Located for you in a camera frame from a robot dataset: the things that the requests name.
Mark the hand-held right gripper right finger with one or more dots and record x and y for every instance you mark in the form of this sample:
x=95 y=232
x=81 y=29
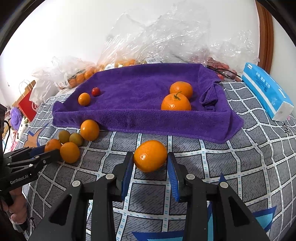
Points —
x=173 y=178

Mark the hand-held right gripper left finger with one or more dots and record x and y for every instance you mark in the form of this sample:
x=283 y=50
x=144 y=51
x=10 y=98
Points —
x=128 y=176

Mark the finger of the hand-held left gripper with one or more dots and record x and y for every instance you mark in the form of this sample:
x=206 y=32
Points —
x=38 y=150
x=49 y=156

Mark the large mandarin orange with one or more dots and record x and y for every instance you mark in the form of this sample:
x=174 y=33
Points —
x=69 y=152

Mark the yellow-green plum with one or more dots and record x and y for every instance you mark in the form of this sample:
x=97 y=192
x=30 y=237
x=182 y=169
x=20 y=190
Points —
x=64 y=136
x=76 y=139

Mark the yellowish mandarin orange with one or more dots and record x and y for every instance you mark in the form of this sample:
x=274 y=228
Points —
x=89 y=129

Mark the small mandarin orange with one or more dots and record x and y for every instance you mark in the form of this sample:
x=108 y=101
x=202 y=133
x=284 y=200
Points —
x=84 y=99

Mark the mandarin orange with stem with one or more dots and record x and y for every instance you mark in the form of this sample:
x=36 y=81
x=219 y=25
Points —
x=176 y=103

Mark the red cherry tomato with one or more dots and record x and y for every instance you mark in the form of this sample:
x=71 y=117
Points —
x=95 y=91

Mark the purple towel-covered tray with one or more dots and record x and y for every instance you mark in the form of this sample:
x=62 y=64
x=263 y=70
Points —
x=138 y=92

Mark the person's left hand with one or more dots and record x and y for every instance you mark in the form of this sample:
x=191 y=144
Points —
x=18 y=206

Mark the white spotted plush toy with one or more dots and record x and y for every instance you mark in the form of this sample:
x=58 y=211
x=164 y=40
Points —
x=23 y=131

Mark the purple plush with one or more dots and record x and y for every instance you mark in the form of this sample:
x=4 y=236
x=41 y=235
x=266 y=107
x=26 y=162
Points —
x=15 y=119

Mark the red paper bag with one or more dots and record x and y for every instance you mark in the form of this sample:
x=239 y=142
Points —
x=29 y=106

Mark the white plastic bag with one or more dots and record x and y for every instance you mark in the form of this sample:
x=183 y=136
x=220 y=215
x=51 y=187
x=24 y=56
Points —
x=42 y=92

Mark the grey checked blanket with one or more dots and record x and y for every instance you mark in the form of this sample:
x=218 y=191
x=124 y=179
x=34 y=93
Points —
x=231 y=162

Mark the labelled clear bag of oranges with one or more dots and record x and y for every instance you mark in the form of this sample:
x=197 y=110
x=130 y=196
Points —
x=124 y=62

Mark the clear bag of red tomatoes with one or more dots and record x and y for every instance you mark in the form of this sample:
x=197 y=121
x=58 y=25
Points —
x=219 y=64

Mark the blue tissue pack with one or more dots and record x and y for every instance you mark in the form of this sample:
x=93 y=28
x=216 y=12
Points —
x=263 y=90

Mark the crumpled clear plastic bag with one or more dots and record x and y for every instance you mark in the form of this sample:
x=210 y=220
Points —
x=185 y=34

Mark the brown wooden door frame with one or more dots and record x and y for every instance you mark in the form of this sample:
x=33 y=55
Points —
x=266 y=34

